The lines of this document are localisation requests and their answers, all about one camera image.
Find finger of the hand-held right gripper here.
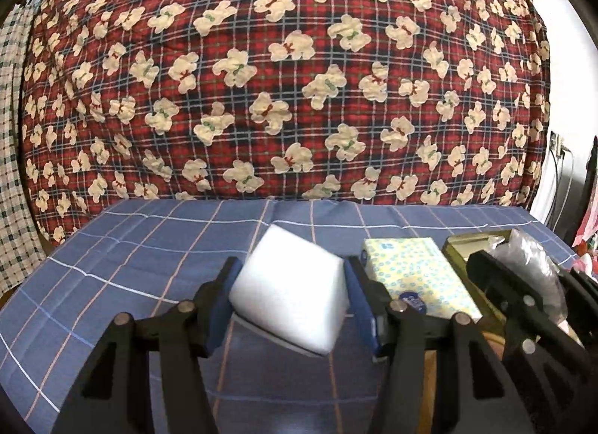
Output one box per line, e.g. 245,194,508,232
466,249,598,434
558,268,598,318

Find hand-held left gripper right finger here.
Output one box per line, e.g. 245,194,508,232
343,255,536,434

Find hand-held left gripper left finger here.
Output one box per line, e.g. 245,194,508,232
49,256,242,434

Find clear plastic bag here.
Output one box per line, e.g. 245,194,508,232
490,227,568,320

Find rectangular gold tin box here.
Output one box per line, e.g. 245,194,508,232
441,230,515,327

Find pink cloth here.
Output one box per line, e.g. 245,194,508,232
572,210,598,276

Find yellow dotted tissue pack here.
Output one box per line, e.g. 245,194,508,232
362,237,483,323

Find blue plaid bed sheet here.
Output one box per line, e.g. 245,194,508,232
0,198,580,434

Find dark hanging garment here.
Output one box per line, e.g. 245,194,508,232
567,135,598,248

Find red plaid bear-print quilt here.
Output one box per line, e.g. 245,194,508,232
19,0,552,248

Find cream checked hanging cloth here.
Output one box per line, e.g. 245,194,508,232
0,0,47,280

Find black power cable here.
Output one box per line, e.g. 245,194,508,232
550,148,576,235

